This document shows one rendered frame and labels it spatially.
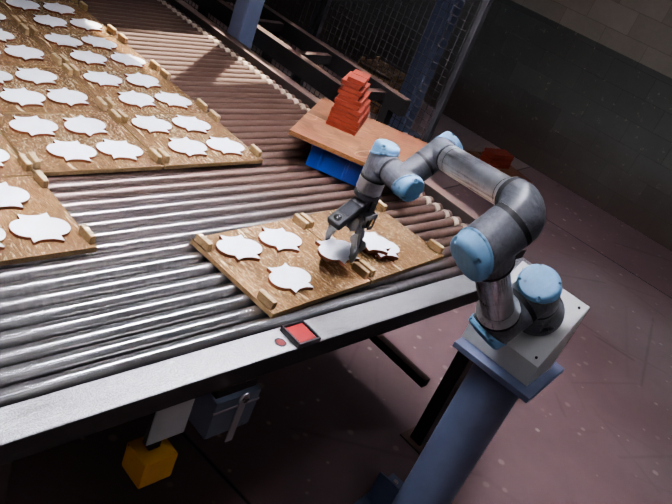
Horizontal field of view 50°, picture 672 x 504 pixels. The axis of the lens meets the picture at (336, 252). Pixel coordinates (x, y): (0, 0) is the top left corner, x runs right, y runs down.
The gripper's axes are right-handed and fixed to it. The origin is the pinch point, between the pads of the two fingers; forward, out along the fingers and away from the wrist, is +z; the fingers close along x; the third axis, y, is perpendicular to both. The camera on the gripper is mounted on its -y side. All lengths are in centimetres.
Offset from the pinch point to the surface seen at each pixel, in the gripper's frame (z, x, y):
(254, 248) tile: 5.0, 14.0, -19.1
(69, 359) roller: 9, -1, -85
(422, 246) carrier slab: 5.2, -3.8, 45.0
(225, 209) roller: 8.4, 37.4, -9.2
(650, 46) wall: -46, 87, 491
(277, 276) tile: 4.9, 1.2, -22.0
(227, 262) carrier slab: 6.3, 12.5, -30.2
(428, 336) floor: 98, 15, 148
